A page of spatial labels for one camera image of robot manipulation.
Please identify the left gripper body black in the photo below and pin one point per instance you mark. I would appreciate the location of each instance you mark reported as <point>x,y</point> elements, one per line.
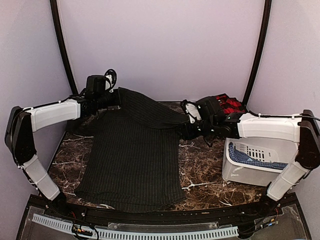
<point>103,101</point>

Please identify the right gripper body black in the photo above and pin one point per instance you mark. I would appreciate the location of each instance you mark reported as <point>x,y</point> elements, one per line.
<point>207,128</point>

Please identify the dark pinstripe long sleeve shirt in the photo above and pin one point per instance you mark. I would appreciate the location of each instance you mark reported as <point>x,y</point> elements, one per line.
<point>134,161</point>

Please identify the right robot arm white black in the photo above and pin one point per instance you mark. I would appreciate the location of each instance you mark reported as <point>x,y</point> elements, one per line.
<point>298,128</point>

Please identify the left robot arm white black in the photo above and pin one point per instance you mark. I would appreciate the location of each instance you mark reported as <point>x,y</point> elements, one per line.
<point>24,122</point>

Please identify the red black plaid shirt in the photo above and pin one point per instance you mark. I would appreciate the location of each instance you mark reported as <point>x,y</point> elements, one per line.
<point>230,105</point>

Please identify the blue checked shirt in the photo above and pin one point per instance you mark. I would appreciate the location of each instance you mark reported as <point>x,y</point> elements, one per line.
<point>240,157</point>

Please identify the white plastic bin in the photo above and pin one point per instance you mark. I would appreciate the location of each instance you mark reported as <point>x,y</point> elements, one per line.
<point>262,149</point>

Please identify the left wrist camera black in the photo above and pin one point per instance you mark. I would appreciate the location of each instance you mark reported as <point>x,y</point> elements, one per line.
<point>97,84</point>

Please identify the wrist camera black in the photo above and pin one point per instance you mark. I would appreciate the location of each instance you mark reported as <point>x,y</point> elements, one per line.
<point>202,109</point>
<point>97,84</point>

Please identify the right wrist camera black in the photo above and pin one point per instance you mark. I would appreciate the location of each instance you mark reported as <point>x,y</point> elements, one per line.
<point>202,109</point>

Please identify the white slotted cable duct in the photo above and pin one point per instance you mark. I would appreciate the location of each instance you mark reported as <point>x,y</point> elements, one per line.
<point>103,233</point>

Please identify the left black frame post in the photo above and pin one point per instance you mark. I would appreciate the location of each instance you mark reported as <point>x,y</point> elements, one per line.
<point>62,46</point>

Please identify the black frame post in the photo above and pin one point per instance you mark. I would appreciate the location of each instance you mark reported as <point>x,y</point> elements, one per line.
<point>62,46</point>
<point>259,51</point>

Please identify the black curved front rail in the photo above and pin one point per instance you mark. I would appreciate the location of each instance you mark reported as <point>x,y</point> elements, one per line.
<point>243,215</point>

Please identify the right black frame post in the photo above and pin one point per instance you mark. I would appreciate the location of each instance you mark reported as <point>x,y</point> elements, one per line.
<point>259,51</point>

